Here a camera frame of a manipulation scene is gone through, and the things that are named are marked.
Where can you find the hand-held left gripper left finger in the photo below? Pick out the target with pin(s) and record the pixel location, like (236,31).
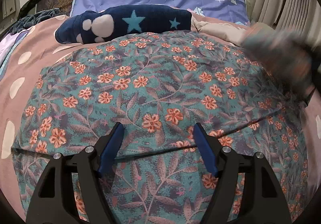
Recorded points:
(110,153)

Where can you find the dark teal blanket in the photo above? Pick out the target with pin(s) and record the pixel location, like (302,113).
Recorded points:
(27,21)

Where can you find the navy star print blanket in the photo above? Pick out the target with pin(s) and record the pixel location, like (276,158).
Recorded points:
(120,22)

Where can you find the pink polka dot bedsheet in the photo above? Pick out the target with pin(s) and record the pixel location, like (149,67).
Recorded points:
(22,76)

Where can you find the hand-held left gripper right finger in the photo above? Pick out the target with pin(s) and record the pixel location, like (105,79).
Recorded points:
(207,153)

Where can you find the beige folded cloth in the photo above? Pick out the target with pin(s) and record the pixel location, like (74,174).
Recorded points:
(220,29)

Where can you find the lavender cloth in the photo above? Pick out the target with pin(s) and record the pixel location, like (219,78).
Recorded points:
(8,46)

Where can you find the teal floral garment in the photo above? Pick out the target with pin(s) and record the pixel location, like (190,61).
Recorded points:
(155,83)

